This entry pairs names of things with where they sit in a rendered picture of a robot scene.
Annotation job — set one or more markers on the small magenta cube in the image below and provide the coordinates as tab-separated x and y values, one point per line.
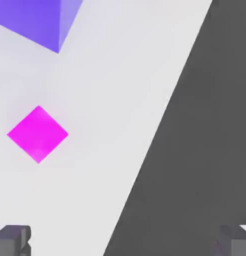
37	134

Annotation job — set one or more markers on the large purple box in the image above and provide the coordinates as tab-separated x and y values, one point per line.
40	20

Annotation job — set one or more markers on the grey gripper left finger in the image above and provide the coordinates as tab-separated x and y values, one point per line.
10	242

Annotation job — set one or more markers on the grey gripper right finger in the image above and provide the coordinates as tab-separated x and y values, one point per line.
237	244

